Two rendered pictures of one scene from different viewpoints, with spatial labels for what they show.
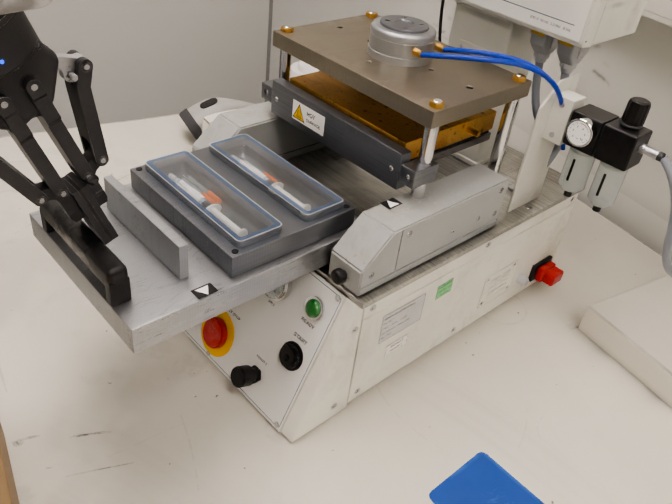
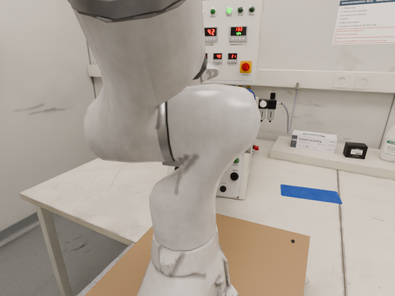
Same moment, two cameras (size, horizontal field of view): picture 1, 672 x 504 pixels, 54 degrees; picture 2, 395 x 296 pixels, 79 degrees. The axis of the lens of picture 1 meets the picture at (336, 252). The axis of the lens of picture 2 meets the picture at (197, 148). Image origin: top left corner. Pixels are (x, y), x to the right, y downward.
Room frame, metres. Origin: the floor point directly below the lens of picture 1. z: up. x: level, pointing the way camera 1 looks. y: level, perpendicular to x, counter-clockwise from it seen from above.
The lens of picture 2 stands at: (-0.16, 0.57, 1.29)
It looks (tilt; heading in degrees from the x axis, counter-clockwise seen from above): 21 degrees down; 332
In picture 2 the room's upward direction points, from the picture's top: straight up
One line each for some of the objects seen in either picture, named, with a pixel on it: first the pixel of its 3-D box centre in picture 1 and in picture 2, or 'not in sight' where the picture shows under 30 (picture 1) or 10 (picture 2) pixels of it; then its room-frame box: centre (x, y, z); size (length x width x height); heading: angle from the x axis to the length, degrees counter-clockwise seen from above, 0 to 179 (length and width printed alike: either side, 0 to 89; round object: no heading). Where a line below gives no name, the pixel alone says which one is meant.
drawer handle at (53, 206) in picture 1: (82, 245); not in sight; (0.49, 0.24, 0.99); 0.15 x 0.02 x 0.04; 47
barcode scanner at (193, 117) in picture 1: (230, 115); not in sight; (1.22, 0.25, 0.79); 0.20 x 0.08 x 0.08; 125
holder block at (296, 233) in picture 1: (241, 196); not in sight; (0.62, 0.11, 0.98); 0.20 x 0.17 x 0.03; 47
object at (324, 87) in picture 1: (397, 91); not in sight; (0.79, -0.05, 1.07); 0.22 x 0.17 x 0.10; 47
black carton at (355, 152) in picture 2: not in sight; (354, 150); (0.48, -0.70, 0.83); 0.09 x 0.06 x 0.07; 45
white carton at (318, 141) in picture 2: not in sight; (313, 140); (0.68, -0.63, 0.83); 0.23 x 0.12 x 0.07; 36
